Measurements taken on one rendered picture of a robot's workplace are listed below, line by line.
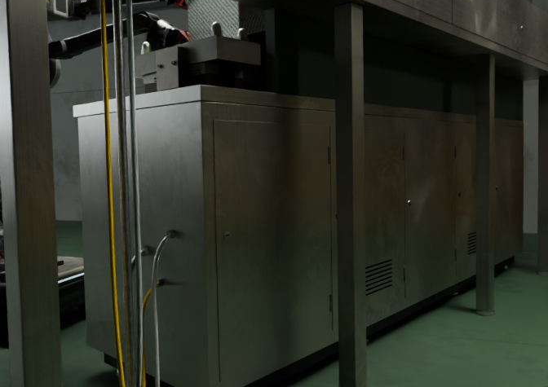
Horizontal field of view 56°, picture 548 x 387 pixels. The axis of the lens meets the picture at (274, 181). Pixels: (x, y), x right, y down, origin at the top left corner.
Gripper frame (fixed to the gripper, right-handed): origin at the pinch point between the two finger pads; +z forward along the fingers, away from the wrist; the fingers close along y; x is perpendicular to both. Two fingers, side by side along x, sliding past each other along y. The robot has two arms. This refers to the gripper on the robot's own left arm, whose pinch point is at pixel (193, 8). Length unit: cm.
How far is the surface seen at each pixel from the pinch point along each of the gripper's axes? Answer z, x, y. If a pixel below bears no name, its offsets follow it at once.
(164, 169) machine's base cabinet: 52, -28, 32
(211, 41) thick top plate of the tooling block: 43, 6, 27
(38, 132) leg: 74, -3, 80
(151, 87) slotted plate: 25.5, -18.4, 24.3
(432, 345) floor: 120, -60, -65
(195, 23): 10.9, -1.2, 6.3
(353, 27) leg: 56, 24, -6
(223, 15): 21.8, 7.0, 6.7
